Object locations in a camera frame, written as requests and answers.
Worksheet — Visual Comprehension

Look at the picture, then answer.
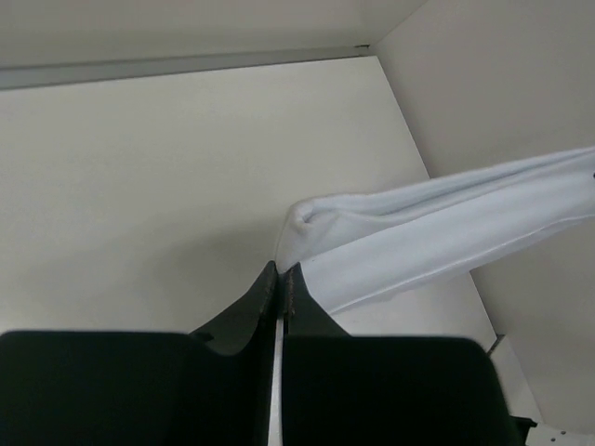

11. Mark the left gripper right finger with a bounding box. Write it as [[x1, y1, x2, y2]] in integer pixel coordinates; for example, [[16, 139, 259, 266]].
[[281, 266, 516, 445]]

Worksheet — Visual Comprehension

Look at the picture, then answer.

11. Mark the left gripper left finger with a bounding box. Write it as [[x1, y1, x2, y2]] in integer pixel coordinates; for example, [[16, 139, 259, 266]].
[[1, 263, 278, 445]]

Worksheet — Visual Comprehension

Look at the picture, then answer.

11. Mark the white skirt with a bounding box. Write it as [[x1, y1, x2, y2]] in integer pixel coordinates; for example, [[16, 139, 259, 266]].
[[267, 144, 595, 446]]

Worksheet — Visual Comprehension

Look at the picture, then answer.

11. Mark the aluminium table frame rail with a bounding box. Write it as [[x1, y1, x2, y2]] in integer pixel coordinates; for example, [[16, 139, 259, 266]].
[[1, 45, 370, 90]]

